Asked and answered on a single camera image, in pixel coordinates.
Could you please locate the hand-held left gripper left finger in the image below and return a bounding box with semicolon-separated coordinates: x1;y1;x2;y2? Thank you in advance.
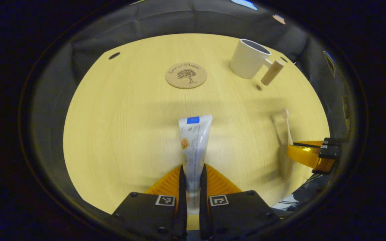
112;165;188;241

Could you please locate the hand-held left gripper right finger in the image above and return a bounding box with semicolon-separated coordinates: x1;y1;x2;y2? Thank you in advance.
199;164;281;241

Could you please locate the pale wooden toothbrush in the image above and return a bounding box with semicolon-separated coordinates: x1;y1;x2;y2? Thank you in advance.
281;108;294;146

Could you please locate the white toothpaste tube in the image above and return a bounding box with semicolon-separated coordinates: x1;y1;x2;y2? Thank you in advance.
178;114;213;215

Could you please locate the white cup with wooden handle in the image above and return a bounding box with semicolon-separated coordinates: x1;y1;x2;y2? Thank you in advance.
230;38;285;86

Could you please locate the round cork coaster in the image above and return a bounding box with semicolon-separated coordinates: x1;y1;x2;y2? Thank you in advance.
165;62;208;89

